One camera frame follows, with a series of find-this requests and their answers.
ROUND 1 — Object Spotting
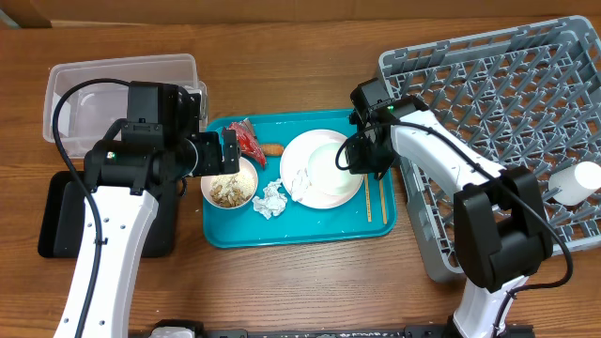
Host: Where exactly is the red snack wrapper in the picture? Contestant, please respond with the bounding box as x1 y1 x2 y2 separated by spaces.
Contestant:
224 118 267 168

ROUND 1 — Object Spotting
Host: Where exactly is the small white bowl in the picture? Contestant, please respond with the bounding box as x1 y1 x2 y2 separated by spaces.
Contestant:
307 142 362 196

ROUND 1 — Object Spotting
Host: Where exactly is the large white plate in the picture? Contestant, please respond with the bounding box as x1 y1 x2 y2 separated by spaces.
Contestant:
280 129 363 209

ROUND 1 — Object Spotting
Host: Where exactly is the white tissue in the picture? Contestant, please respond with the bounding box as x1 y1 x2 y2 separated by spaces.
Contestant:
290 168 311 202
252 178 287 220

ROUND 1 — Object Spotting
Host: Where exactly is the white cup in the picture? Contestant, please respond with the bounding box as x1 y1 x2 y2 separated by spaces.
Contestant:
548 161 601 206

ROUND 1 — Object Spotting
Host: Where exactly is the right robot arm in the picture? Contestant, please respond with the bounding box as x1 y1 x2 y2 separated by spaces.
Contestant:
340 79 553 337

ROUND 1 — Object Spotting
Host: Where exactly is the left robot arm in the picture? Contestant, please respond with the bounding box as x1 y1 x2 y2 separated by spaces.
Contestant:
52 79 240 337

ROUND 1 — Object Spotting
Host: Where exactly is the grey dishwasher rack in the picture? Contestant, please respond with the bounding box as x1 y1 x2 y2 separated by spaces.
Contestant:
369 15 601 284

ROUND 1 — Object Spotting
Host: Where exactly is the left wooden chopstick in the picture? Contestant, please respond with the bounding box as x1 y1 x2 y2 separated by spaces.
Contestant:
363 174 372 223

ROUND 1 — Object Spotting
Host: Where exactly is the wooden chopstick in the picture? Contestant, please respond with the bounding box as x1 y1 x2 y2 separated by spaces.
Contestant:
363 174 372 223
378 179 388 225

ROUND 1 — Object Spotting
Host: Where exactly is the right wooden chopstick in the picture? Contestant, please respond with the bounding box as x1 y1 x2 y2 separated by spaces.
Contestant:
378 179 388 225

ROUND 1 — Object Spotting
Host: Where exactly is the orange carrot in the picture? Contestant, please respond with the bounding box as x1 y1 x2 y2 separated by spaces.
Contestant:
260 144 285 157

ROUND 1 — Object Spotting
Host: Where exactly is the peanut shells and rice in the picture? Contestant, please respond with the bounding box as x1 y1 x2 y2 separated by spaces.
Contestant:
209 173 254 208

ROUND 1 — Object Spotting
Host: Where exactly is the white bowl with food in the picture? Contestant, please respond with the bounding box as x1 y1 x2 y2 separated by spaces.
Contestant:
201 158 258 209

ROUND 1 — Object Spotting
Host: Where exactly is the teal serving tray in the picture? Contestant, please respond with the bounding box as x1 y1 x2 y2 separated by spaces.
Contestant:
202 109 397 248

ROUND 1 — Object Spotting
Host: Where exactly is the clear plastic bin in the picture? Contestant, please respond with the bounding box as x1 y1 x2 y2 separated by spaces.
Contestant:
42 54 208 159

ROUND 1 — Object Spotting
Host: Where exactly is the black plastic tray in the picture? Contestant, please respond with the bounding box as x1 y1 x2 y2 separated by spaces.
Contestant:
38 171 179 258

